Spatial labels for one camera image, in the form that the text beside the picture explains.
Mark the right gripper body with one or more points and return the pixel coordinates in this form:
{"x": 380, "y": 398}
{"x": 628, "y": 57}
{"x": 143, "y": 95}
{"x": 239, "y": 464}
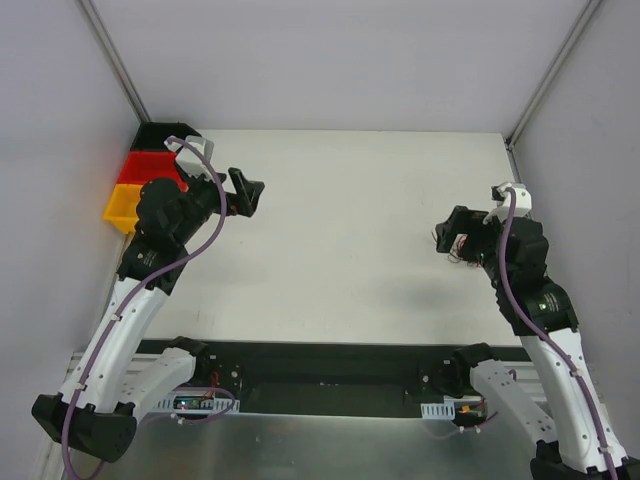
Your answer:
{"x": 470, "y": 230}

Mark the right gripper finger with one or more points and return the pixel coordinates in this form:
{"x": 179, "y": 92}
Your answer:
{"x": 447, "y": 230}
{"x": 444, "y": 241}

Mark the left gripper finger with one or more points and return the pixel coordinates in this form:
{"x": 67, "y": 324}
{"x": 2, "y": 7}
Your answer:
{"x": 249, "y": 194}
{"x": 237, "y": 177}

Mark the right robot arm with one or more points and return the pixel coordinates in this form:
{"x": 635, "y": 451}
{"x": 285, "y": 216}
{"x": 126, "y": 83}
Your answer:
{"x": 572, "y": 439}

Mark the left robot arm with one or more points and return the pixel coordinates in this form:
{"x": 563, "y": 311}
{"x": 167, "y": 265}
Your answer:
{"x": 97, "y": 410}

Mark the red storage bin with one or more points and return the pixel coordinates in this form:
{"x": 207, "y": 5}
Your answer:
{"x": 141, "y": 167}

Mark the black storage bin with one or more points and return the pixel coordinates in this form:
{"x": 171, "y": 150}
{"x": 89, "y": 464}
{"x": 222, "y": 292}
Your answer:
{"x": 151, "y": 136}

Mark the yellow storage bin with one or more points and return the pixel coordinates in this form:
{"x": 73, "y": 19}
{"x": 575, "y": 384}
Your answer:
{"x": 120, "y": 210}

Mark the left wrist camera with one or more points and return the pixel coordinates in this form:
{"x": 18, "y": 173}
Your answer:
{"x": 195, "y": 162}

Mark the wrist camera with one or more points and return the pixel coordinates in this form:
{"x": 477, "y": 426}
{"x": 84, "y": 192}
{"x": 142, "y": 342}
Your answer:
{"x": 195, "y": 162}
{"x": 509, "y": 197}

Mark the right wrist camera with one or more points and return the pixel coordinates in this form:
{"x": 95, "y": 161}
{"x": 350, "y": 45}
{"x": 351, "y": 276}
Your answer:
{"x": 509, "y": 197}

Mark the right aluminium frame post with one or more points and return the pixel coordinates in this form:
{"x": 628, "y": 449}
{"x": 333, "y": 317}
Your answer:
{"x": 574, "y": 36}

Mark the aluminium frame post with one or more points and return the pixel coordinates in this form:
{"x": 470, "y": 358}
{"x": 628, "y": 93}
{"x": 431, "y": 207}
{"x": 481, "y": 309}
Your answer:
{"x": 574, "y": 36}
{"x": 96, "y": 25}

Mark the right white cable duct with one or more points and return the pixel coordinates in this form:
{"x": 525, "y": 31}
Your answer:
{"x": 443, "y": 411}

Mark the white cable duct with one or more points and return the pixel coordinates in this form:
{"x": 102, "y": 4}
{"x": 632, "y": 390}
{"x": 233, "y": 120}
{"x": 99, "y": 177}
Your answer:
{"x": 197, "y": 404}
{"x": 443, "y": 411}

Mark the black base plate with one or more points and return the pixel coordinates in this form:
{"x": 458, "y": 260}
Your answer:
{"x": 353, "y": 380}

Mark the left white cable duct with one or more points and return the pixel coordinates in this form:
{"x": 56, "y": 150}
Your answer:
{"x": 197, "y": 404}

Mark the left aluminium frame post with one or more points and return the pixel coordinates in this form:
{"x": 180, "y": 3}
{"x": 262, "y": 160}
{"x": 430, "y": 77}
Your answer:
{"x": 96, "y": 25}

